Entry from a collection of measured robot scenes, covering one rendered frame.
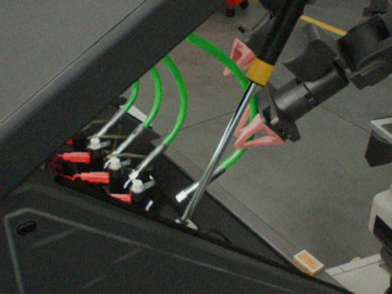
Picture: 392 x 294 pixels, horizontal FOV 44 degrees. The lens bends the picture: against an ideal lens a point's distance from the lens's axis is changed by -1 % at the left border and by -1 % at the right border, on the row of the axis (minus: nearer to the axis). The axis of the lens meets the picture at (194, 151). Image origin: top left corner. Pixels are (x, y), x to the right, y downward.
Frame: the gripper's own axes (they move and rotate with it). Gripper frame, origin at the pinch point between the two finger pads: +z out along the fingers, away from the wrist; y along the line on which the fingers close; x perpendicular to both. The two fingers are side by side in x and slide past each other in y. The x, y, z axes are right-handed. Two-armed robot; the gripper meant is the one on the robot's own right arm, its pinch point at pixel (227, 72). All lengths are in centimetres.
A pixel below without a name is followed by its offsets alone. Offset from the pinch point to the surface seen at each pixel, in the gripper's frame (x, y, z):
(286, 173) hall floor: -99, -154, 17
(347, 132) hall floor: -125, -198, -27
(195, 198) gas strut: 52, 32, 11
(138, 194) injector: 20.3, 10.8, 26.0
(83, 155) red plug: 2.9, 13.8, 31.7
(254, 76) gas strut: 52, 36, -1
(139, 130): 1.7, 7.3, 21.1
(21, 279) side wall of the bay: 60, 45, 20
